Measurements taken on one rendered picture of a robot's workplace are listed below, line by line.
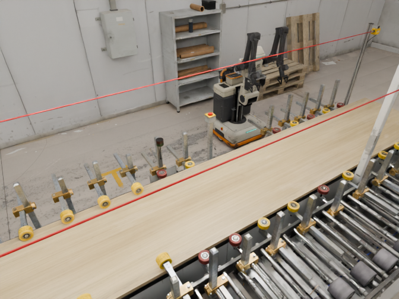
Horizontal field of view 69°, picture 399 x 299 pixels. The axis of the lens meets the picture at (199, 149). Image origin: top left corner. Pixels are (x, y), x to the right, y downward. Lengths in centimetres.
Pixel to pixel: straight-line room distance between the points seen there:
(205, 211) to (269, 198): 49
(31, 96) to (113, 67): 123
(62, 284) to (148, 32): 389
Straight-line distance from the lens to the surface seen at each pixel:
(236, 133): 400
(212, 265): 161
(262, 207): 212
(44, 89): 475
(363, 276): 206
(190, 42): 531
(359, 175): 267
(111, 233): 202
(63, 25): 456
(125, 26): 453
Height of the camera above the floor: 243
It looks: 36 degrees down
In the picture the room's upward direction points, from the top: 1 degrees counter-clockwise
